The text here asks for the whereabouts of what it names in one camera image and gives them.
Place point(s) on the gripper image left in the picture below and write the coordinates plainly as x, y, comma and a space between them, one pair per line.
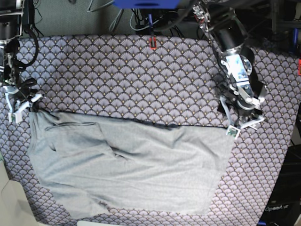
21, 92

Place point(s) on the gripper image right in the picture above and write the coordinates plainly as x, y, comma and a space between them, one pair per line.
236, 104

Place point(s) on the light grey T-shirt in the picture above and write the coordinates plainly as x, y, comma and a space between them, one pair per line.
92, 163

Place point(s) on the fan-patterned purple tablecloth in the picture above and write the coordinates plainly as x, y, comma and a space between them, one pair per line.
121, 76

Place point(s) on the red black table clamp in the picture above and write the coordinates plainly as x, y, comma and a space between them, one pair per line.
153, 43

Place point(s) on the white board at corner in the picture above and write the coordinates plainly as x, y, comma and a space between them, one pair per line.
14, 207

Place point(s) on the black OpenArm box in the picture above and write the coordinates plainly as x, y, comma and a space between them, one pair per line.
284, 206

